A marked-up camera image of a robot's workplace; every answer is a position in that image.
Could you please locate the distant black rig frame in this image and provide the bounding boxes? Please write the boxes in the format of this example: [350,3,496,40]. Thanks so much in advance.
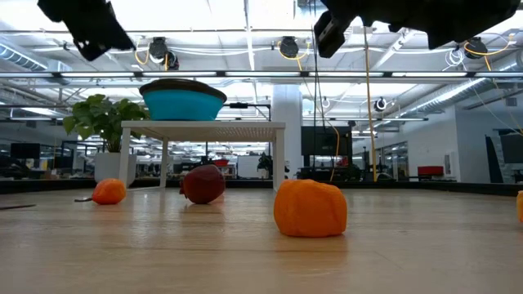
[205,101,272,164]

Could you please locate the red box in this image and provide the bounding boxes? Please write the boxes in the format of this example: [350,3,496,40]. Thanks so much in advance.
[417,165,445,177]

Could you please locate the black hanging cable with coil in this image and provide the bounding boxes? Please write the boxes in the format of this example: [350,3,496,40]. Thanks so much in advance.
[308,24,328,131]

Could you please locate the distant small dark plant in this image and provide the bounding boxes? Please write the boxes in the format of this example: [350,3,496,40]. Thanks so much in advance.
[256,153,274,175]

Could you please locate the dark red round fruit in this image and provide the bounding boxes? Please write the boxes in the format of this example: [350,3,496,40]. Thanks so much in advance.
[179,164,226,205]

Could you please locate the white perforated shelf riser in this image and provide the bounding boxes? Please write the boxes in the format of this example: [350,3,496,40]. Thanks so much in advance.
[118,120,287,193]

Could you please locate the yellow hanging cable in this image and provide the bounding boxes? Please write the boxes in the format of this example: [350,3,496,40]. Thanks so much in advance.
[362,24,379,183]

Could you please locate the black wall monitor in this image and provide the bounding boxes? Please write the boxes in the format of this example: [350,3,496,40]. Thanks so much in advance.
[301,125,353,168]

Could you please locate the distant black desk monitor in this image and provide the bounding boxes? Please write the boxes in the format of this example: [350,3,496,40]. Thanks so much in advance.
[10,142,41,160]

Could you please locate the blue collapsible bowl grey rim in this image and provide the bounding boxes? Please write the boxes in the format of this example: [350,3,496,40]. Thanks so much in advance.
[138,78,228,122]

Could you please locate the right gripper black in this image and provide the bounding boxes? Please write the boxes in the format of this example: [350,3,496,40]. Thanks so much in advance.
[313,0,393,58]

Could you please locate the green potted plant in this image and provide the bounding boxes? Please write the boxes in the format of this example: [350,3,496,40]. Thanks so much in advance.
[62,93,153,189]

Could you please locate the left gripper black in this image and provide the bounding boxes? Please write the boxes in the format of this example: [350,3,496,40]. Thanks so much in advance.
[37,0,136,61]

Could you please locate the orange blocky plush fruit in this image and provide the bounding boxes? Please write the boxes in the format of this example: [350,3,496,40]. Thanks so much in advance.
[273,179,348,238]

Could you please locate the black ceiling cable reel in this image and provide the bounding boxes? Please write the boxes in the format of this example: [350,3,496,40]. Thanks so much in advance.
[464,36,489,60]
[147,36,180,71]
[279,35,301,60]

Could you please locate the black aluminium table frame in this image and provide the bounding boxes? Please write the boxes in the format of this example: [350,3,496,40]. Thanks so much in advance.
[0,178,523,197]

